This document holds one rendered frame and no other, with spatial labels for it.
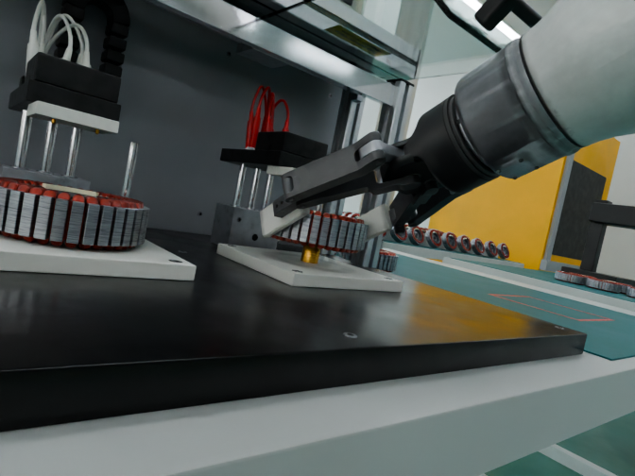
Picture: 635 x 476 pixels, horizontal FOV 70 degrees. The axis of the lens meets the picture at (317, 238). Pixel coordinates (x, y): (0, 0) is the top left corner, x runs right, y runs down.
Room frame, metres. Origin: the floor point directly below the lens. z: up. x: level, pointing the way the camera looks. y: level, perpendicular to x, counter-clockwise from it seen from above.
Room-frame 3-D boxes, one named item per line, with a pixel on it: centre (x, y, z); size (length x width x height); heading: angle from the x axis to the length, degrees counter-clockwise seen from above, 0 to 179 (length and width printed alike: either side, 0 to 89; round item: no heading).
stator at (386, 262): (0.88, -0.10, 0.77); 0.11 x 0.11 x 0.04
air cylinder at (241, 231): (0.61, 0.10, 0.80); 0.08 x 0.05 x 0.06; 130
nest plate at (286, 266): (0.50, 0.00, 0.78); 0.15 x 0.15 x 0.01; 40
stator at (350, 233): (0.50, 0.00, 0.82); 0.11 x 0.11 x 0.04
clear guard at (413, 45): (0.56, -0.06, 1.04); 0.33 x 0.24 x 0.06; 40
